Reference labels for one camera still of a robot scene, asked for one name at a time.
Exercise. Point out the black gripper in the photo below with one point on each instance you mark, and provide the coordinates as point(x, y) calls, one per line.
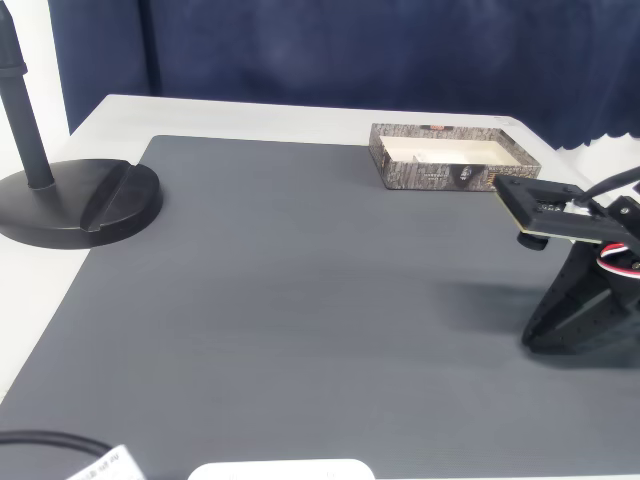
point(575, 309)

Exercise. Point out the stone-patterned open cardboard box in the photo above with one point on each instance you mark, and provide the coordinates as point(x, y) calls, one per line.
point(425, 177)

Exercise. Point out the grey desk mat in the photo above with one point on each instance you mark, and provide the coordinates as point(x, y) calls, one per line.
point(300, 300)

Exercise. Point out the white flat device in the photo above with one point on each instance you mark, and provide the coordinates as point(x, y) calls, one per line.
point(280, 471)

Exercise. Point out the black round stand base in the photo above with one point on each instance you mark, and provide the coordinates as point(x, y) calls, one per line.
point(75, 205)

